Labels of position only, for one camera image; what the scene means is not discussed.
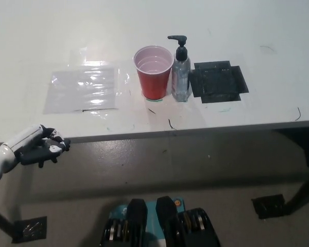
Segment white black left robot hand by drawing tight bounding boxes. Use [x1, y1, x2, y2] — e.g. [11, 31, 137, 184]
[1, 125, 72, 169]

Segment clear hand soap pump bottle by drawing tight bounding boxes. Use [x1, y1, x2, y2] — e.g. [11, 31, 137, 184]
[167, 35, 192, 102]

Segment black teal robot body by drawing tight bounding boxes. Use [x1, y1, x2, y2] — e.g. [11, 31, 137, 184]
[99, 196, 221, 247]

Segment clear plastic sheet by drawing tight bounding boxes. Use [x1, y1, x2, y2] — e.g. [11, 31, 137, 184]
[42, 67, 119, 115]

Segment black table leg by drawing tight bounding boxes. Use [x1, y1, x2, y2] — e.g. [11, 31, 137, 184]
[285, 166, 309, 215]
[0, 204, 16, 233]

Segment black floor tape patch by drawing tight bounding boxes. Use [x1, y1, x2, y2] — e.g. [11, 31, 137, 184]
[11, 216, 48, 244]
[251, 193, 293, 220]

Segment red plastic cup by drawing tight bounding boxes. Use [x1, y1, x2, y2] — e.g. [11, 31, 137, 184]
[133, 45, 174, 101]

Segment black tape square patch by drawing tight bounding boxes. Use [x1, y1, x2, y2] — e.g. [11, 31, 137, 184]
[189, 60, 249, 104]

